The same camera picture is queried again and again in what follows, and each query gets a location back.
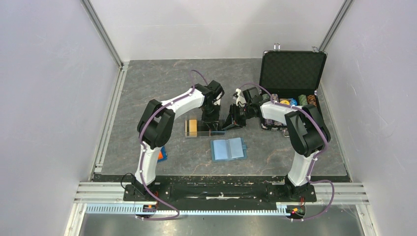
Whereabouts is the blue card holder wallet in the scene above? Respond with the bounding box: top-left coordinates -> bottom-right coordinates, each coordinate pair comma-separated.
210,138 -> 247,162

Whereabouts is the left aluminium frame post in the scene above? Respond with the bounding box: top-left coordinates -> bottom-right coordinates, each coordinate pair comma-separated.
80,0 -> 124,68

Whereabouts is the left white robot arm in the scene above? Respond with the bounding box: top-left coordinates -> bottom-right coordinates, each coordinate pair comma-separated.
135,81 -> 224,201

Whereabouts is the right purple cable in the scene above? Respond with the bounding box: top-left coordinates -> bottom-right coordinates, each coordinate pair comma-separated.
239,83 -> 335,223

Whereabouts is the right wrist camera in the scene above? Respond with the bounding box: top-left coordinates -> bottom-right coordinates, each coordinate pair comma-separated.
233,88 -> 246,107

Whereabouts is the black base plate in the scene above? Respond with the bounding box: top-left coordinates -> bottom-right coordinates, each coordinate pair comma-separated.
123,176 -> 317,210

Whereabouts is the right aluminium frame post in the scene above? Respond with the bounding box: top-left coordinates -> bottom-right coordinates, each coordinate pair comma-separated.
318,0 -> 354,51

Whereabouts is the black poker chip case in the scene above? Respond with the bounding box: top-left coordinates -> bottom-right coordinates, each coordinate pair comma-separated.
258,43 -> 328,132

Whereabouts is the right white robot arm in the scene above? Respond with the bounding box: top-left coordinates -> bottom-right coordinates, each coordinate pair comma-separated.
222,87 -> 330,201

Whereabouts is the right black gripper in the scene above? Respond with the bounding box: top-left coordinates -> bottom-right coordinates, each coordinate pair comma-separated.
222,103 -> 252,131

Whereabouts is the clear acrylic card tray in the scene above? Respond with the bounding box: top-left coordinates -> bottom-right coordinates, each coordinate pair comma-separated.
184,116 -> 226,138

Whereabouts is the gold card stack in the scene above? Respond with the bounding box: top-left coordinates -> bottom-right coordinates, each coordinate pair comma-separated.
185,119 -> 198,137

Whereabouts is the aluminium frame post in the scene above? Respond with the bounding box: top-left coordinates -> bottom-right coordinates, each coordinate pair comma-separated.
318,0 -> 354,51
80,0 -> 124,68

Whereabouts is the white slotted cable duct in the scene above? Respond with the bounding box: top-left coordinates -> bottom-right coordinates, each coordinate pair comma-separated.
85,203 -> 305,216

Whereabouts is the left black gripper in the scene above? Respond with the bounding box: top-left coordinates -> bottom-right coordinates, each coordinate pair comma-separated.
201,103 -> 221,131

